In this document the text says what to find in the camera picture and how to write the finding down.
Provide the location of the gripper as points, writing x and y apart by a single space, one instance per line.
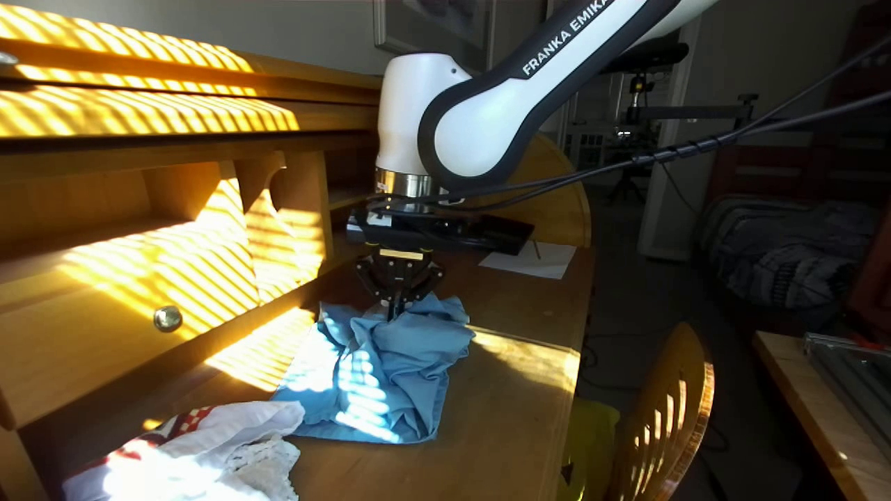
400 255

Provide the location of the blue cloth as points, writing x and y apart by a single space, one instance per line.
390 369

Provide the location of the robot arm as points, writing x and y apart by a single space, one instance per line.
480 125

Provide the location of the white lace cloth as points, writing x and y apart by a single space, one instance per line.
268 470

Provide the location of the white red checkered cloth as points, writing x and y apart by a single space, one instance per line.
167 452

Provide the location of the white paper sheet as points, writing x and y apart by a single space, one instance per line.
525 264

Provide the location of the pencil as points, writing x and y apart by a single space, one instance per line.
537 250

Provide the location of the white shelf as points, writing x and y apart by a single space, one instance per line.
585 146

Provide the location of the round metal drawer knob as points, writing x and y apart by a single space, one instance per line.
168 319

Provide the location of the wooden roll-top desk hutch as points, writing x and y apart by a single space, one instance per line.
174 209

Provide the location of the wooden drawer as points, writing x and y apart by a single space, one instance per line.
139 334

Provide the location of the wooden chair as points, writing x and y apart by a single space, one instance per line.
661 417

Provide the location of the bed with striped blanket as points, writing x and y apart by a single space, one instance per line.
786 257

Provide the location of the wooden side table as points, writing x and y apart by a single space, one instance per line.
814 403

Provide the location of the round metal roll-top knob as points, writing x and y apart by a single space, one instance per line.
6 58

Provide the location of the grey metal rack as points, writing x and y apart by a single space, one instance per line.
853 376

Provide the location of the camera on tripod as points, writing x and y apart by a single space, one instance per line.
637 115

